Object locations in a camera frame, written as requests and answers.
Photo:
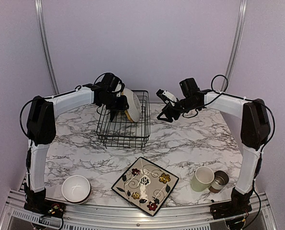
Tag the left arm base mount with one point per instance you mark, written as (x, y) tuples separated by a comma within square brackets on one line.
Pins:
[(36, 202)]

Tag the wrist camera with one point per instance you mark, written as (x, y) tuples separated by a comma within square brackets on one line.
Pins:
[(167, 97), (112, 83)]

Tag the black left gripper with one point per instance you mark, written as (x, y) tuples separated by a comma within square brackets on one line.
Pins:
[(122, 105)]

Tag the yellow polka dot plate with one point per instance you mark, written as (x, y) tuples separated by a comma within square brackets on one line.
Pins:
[(128, 116)]

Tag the white ceramic bowl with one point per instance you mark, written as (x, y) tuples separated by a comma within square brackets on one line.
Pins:
[(76, 189)]

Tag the black square floral plate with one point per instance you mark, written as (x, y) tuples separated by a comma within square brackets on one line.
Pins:
[(112, 114)]

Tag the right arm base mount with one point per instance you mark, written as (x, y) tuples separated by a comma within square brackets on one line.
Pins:
[(239, 204)]

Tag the black wire dish rack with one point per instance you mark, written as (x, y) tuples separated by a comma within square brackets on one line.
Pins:
[(121, 132)]

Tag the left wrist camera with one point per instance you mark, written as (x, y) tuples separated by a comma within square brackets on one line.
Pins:
[(112, 83)]

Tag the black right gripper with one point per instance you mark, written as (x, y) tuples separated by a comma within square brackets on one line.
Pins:
[(167, 109)]

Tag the light green mug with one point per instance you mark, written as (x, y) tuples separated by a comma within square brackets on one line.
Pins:
[(202, 178)]

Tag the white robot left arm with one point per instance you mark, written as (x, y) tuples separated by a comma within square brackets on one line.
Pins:
[(41, 124)]

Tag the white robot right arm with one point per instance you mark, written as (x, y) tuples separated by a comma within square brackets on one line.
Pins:
[(255, 125)]

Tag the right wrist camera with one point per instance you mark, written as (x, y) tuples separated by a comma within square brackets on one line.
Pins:
[(167, 97)]

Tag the white square floral plate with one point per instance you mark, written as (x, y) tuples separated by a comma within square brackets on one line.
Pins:
[(145, 185)]

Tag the aluminium frame rail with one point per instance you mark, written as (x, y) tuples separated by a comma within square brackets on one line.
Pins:
[(95, 217)]

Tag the round brown rim floral plate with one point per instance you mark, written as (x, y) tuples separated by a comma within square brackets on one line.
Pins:
[(135, 109)]

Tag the brown grey metal-lined cup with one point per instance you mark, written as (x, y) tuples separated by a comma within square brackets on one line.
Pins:
[(221, 179)]

